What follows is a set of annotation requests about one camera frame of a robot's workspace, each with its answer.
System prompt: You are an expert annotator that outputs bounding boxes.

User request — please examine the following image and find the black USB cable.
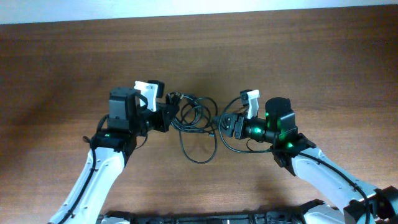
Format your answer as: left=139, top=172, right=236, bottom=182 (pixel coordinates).
left=164, top=91, right=220, bottom=165

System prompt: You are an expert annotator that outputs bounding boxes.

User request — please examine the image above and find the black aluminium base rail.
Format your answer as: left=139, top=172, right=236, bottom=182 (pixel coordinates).
left=96, top=199, right=345, bottom=224

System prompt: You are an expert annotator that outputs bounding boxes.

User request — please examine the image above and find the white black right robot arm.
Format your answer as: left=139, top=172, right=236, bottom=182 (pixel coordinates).
left=213, top=97, right=397, bottom=223

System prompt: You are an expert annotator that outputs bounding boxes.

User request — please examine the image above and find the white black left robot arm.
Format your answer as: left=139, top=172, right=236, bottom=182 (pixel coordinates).
left=49, top=85, right=182, bottom=223

